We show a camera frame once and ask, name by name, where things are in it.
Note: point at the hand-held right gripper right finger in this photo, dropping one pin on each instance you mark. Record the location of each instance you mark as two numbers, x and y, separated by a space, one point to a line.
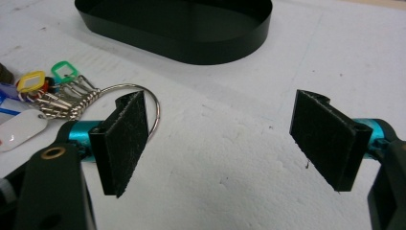
322 137

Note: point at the wooden table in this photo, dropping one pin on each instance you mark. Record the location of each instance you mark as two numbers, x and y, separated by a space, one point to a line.
383 3

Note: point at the key bunch with coloured tags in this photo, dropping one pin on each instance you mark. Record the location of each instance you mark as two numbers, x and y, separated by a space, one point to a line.
57 102

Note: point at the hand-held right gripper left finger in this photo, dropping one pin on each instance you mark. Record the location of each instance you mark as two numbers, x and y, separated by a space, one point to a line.
123 140

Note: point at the black oval tray with hanger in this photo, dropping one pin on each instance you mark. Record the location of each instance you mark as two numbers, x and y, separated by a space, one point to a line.
178 48

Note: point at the white foam mat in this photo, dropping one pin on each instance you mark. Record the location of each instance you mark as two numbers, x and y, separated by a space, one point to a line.
223 153

